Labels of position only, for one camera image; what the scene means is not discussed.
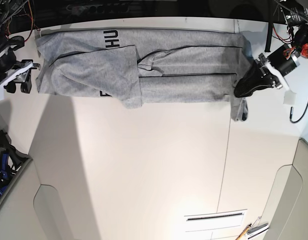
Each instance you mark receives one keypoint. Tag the wooden handled tool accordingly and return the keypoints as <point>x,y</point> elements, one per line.
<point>244,232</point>

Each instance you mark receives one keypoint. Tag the white vent plate with slot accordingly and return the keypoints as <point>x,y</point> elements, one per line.
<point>214,221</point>

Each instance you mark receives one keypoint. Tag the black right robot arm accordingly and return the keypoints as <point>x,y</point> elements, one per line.
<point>9,9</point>

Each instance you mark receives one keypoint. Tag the blue black equipment pile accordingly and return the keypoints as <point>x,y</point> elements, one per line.
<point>11,160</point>

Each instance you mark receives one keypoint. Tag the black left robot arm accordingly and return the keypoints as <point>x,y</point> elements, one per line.
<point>296,18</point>

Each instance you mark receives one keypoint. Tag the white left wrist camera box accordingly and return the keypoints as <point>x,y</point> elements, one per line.
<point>289,98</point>

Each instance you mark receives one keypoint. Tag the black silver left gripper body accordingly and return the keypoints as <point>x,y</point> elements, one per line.
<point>273,68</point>

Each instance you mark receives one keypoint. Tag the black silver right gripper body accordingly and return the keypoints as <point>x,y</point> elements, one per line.
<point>9,63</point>

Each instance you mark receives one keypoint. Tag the grey T-shirt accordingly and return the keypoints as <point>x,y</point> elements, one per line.
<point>141,66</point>

